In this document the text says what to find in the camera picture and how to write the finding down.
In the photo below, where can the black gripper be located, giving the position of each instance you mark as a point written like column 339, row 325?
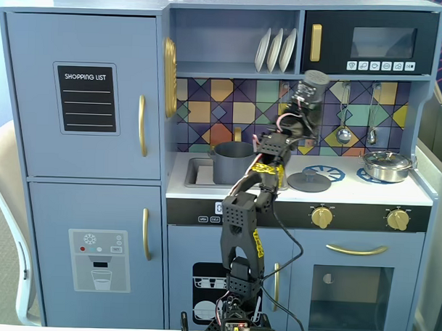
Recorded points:
column 305, row 122

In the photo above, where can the gray salt shaker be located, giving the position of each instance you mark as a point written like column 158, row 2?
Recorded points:
column 316, row 78

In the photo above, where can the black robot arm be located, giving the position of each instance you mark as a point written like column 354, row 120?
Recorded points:
column 239, row 217

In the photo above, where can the metal slotted spatula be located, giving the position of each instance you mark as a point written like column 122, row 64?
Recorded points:
column 312, row 142

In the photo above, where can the metal ladle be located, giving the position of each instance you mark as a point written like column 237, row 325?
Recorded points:
column 342, row 135

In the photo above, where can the white toy plate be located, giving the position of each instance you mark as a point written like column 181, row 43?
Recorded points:
column 262, row 52
column 274, row 51
column 287, row 51

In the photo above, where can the metal serving spoon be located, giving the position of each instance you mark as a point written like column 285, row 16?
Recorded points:
column 371, row 136

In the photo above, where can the gray pot lid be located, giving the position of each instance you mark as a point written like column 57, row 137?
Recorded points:
column 309, row 183

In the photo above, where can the gold faucet spout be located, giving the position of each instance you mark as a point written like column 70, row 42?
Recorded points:
column 237, row 134

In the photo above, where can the steel pot with lid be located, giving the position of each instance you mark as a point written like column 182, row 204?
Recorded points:
column 388, row 167

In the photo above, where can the gray cooking pot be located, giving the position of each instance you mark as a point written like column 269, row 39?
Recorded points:
column 228, row 165

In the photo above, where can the gold stove knob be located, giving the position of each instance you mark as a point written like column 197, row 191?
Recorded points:
column 397, row 219
column 321, row 217

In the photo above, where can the blue toy kitchen unit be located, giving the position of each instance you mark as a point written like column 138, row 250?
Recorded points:
column 232, row 39

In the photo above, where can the black toy microwave door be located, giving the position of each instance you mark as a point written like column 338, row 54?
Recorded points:
column 378, row 19

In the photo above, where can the gray sink basin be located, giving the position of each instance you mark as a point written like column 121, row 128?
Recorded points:
column 190, row 171

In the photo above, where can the blue oven door with window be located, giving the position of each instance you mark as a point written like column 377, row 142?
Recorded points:
column 305, row 255

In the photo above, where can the black table clamp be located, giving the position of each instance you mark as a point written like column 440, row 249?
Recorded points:
column 184, row 327

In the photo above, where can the blue freezer door ice dispenser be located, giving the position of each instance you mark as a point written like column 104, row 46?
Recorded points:
column 59, row 210

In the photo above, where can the blue fridge door shopping list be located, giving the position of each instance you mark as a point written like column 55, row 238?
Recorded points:
column 34, row 93

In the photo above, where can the beige chair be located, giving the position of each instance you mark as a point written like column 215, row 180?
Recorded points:
column 3, row 158

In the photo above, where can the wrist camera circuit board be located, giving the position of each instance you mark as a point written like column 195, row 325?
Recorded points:
column 306, row 91

